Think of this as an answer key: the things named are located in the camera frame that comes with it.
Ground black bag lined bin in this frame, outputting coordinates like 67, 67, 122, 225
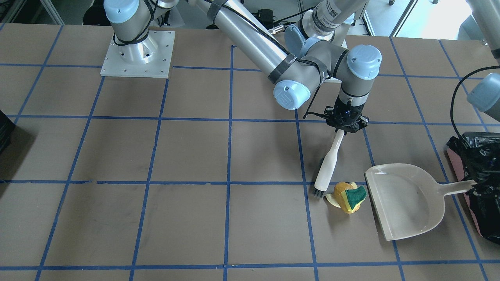
446, 132, 500, 244

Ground white hand brush dark bristles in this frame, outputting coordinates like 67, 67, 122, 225
314, 129, 345, 199

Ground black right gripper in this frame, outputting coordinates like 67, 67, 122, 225
323, 98, 369, 134

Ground green yellow sponge piece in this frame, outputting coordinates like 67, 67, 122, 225
344, 185, 367, 213

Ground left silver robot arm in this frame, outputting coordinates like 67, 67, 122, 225
450, 0, 500, 138

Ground pale yellow peel scrap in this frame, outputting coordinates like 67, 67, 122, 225
325, 182, 358, 208

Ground brown potato-like food scrap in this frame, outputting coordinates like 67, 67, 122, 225
333, 182, 353, 214

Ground white plastic dustpan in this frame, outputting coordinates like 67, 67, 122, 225
364, 163, 475, 241

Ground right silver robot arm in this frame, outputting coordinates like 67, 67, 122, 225
101, 0, 382, 133

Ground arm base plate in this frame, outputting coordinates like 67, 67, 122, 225
100, 30, 175, 78
326, 41, 351, 83

